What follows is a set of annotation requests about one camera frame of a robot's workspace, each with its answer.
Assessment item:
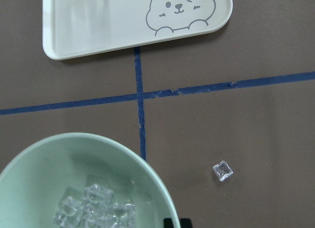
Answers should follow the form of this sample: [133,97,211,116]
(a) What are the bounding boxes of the stray ice cube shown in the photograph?
[213,161,234,182]

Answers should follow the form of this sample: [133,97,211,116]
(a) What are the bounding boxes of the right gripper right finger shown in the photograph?
[180,218,193,228]

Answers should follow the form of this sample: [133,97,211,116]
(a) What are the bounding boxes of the ice cubes in bowl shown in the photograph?
[52,175,136,228]

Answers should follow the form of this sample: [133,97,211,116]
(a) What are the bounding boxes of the white tray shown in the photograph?
[42,0,233,60]

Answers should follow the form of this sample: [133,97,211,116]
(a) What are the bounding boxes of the green bowl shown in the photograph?
[0,132,180,228]

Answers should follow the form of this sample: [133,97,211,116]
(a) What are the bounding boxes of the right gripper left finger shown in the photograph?
[163,218,174,228]

